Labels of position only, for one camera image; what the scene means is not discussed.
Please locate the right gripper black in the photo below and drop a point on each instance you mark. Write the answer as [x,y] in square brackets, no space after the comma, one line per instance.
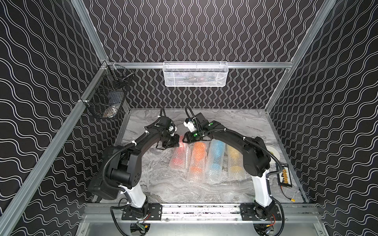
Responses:
[188,138]

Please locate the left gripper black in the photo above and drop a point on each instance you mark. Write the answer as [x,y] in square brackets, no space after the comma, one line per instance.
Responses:
[170,140]

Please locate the red wine glass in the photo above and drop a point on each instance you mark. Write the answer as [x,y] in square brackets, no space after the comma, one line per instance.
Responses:
[181,156]

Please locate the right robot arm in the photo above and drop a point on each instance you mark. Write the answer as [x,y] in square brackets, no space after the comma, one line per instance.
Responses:
[257,160]

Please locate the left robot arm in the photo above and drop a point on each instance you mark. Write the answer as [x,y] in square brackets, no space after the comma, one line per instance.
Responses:
[122,170]

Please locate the blue glass in bubble wrap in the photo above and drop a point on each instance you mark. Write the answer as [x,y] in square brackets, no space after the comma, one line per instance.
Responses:
[214,161]

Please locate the orange glass in bubble wrap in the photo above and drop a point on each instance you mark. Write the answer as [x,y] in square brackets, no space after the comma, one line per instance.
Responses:
[196,169]

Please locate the yellow glass in bubble wrap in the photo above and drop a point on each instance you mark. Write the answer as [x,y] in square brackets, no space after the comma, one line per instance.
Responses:
[236,171]

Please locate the black plastic case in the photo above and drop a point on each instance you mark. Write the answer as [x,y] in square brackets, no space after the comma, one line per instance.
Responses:
[97,186]

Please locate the white tape roll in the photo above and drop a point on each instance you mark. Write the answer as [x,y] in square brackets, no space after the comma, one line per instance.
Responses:
[274,152]

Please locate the black box with orange parts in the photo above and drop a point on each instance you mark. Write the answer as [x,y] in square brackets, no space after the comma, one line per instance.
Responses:
[284,177]

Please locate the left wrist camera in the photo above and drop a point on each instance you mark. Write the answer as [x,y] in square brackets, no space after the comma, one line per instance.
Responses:
[172,129]

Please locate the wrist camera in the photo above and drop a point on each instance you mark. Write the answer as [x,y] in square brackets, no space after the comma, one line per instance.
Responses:
[172,129]
[190,125]

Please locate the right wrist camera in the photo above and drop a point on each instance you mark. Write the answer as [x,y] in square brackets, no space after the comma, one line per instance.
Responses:
[190,125]

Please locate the white wire basket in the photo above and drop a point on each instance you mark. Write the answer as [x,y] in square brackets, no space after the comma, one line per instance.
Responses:
[195,74]

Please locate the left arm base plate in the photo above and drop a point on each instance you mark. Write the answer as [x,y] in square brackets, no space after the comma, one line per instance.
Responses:
[150,211]

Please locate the black wire basket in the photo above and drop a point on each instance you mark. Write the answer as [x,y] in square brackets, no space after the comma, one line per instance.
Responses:
[107,98]

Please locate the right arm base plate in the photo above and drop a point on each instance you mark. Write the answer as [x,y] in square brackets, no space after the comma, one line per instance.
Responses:
[254,212]

